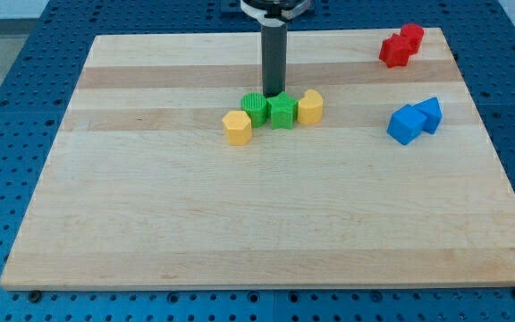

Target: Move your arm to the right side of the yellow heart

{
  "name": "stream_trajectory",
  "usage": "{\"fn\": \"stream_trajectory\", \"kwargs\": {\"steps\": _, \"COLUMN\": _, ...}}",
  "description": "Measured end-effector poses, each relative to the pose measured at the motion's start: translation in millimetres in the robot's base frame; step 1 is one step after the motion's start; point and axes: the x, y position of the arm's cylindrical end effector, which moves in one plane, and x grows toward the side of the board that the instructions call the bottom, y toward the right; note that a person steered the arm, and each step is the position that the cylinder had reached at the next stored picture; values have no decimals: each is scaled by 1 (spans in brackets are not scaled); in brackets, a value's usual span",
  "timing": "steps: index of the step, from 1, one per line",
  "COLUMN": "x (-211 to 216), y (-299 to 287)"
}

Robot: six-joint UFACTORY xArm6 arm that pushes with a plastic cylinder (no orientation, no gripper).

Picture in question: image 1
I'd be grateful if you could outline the yellow heart block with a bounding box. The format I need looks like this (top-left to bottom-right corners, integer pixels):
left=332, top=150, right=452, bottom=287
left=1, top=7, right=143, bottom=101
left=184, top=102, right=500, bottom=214
left=297, top=89, right=324, bottom=124

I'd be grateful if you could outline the green cylinder block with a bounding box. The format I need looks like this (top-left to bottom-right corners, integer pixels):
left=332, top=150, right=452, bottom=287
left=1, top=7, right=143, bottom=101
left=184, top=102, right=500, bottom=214
left=241, top=92, right=267, bottom=128

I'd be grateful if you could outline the blue cube block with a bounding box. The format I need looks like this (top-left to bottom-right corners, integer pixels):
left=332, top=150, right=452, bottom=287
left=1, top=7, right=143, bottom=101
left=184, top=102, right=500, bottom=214
left=386, top=105, right=426, bottom=145

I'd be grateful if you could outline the red star block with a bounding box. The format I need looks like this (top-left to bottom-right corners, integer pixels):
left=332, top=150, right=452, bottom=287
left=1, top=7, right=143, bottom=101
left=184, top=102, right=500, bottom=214
left=379, top=34, right=412, bottom=68

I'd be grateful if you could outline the white black robot arm flange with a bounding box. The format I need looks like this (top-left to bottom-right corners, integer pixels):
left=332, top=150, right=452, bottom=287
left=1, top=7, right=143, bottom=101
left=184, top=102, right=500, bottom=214
left=240, top=0, right=312, bottom=28

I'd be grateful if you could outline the green star block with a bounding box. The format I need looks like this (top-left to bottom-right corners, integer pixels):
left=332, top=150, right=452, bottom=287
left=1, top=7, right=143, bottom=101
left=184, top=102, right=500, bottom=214
left=266, top=92, right=298, bottom=130

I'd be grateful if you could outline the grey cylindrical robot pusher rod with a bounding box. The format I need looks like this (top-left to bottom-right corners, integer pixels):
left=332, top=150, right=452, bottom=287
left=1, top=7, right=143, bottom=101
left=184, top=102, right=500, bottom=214
left=261, top=24, right=287, bottom=97

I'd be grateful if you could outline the red cylinder block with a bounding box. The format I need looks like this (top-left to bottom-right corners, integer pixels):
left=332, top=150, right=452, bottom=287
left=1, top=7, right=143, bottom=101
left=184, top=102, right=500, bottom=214
left=401, top=23, right=425, bottom=55

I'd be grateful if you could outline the light wooden board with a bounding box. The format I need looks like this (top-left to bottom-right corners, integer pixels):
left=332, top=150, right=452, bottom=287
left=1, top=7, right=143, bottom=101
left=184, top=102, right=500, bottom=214
left=0, top=28, right=515, bottom=291

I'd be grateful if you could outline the blue triangle block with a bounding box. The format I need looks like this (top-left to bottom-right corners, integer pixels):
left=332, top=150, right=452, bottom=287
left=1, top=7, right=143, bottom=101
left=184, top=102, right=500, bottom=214
left=414, top=97, right=443, bottom=134

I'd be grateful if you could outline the yellow hexagon block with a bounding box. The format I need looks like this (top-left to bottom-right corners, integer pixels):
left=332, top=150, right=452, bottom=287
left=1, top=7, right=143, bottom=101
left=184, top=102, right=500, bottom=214
left=222, top=110, right=252, bottom=146

